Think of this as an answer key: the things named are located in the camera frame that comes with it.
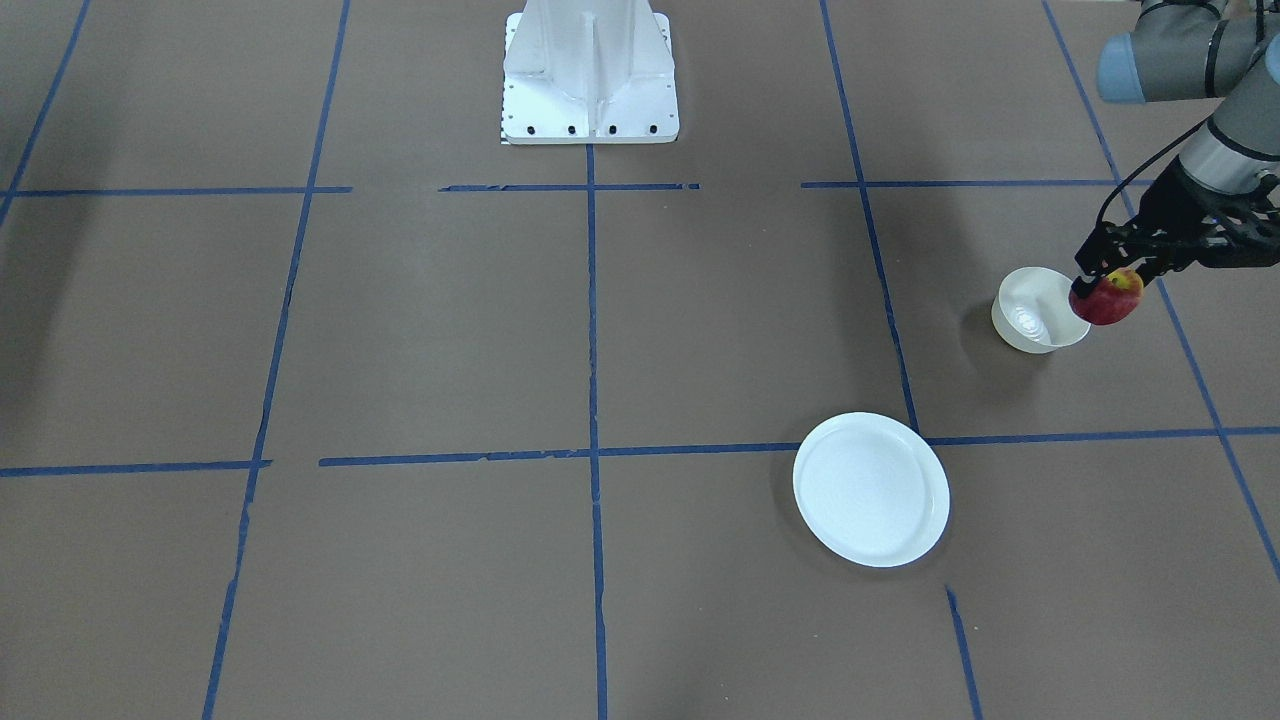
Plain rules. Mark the white bowl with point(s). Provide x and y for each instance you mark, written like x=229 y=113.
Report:
x=1031 y=311

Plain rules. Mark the red yellow apple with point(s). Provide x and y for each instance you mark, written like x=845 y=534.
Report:
x=1109 y=298

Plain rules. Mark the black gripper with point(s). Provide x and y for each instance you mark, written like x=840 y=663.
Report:
x=1168 y=211

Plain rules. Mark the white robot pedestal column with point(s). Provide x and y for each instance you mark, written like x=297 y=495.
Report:
x=588 y=72

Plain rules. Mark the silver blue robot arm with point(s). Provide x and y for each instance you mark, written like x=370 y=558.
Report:
x=1191 y=50

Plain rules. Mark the white plate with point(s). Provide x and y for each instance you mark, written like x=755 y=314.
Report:
x=871 y=490

